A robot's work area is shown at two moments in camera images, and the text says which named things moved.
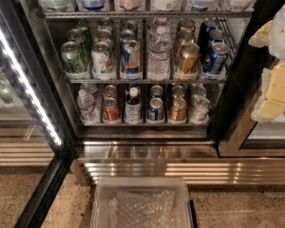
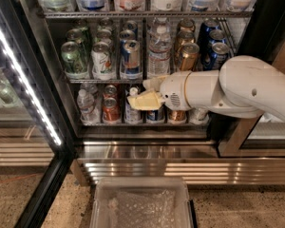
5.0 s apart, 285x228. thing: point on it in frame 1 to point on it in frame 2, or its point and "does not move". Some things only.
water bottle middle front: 160,53 does not move
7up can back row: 104,23 does not move
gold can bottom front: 178,111 does not move
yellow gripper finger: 261,36 to 154,84
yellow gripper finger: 280,92 to 146,101
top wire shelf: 63,14 does not move
